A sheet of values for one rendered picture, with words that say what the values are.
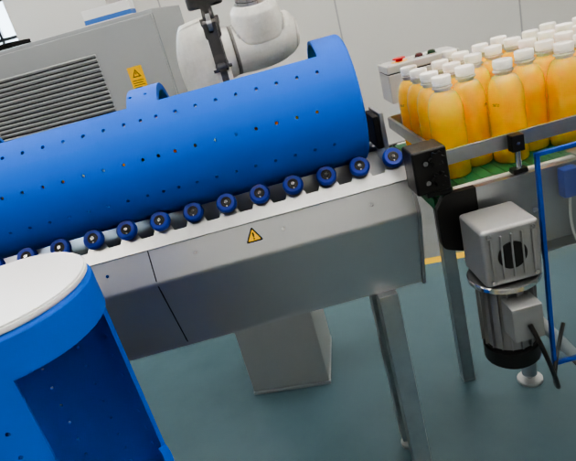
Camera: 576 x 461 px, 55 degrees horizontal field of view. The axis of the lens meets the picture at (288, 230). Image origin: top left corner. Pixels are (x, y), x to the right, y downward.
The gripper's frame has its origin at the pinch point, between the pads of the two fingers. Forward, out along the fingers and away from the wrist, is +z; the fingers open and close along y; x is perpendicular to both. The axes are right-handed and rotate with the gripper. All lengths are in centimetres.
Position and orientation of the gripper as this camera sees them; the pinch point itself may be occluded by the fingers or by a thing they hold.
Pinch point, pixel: (228, 86)
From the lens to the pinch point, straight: 126.3
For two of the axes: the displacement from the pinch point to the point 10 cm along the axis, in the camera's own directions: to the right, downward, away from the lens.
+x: 9.6, -2.6, -0.1
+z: 2.5, 9.0, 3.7
